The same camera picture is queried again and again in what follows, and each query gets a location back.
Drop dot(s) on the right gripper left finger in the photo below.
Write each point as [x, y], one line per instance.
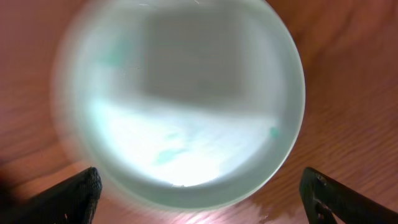
[73, 200]

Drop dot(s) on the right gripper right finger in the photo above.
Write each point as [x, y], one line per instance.
[324, 199]

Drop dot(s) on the mint green plate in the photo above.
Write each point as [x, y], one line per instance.
[181, 105]

